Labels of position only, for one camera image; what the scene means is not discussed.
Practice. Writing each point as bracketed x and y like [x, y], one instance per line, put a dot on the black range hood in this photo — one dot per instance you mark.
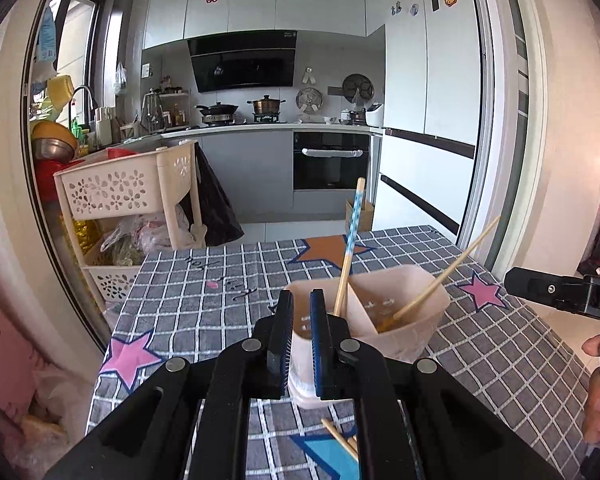
[238, 60]

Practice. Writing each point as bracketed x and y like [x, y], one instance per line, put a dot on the black hanging bag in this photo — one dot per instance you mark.
[206, 217]

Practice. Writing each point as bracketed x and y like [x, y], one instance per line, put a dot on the blue patterned wooden chopstick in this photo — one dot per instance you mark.
[348, 254]

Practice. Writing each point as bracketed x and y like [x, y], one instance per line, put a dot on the white upper cabinets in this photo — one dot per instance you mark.
[172, 20]

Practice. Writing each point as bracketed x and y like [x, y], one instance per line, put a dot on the bronze cooking pot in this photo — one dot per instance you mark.
[266, 106]

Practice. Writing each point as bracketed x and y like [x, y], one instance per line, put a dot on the beige plastic storage cart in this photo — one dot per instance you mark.
[106, 190]

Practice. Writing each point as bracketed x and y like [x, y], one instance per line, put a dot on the small cardboard box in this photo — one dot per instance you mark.
[365, 217]

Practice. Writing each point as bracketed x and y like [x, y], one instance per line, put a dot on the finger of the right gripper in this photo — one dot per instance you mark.
[563, 293]

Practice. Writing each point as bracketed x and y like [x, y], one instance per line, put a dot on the kitchen faucet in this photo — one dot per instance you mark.
[89, 104]

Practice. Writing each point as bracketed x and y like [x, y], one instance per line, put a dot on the beige utensil holder caddy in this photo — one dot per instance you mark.
[372, 298]

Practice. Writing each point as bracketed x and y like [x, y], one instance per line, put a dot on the black wok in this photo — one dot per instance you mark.
[217, 114]

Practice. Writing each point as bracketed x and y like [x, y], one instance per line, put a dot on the checkered grey tablecloth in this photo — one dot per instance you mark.
[192, 304]

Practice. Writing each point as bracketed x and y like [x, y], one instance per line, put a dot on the plain wooden chopstick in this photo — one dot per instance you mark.
[427, 292]

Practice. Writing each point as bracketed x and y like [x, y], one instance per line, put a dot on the black built-in oven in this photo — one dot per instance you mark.
[329, 161]

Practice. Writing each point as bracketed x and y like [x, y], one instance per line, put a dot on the pink folding stool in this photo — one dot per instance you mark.
[17, 362]

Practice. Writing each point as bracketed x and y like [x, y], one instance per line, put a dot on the yellow bowl stack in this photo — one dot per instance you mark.
[53, 141]

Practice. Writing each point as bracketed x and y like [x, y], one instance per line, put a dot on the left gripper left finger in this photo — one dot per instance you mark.
[190, 420]

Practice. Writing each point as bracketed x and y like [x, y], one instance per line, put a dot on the white refrigerator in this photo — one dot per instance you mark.
[431, 112]

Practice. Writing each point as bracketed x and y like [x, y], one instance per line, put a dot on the person right hand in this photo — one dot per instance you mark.
[591, 423]

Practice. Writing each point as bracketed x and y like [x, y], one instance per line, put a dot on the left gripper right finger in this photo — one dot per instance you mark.
[414, 421]

